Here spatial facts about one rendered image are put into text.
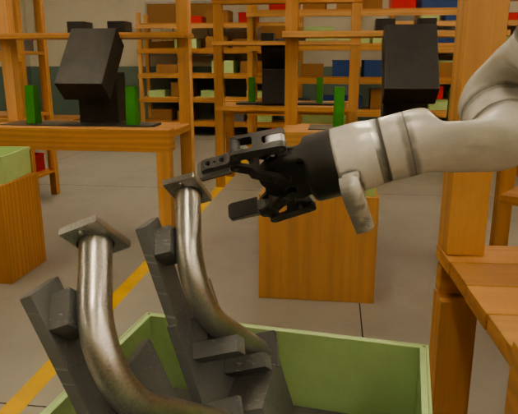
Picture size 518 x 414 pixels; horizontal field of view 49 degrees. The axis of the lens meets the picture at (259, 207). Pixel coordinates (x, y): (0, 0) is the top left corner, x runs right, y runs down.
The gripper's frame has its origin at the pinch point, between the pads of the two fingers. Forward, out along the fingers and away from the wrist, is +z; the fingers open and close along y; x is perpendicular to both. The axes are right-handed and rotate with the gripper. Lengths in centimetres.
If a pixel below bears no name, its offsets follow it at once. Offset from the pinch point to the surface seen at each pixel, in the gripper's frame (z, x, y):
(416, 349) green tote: -17.0, 13.7, -27.1
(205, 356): 5.9, 15.9, -8.6
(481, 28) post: -45, -58, -45
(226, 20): 196, -788, -583
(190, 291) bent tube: 4.2, 11.1, -1.0
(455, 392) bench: -22, 3, -106
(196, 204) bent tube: 2.7, 1.3, 0.5
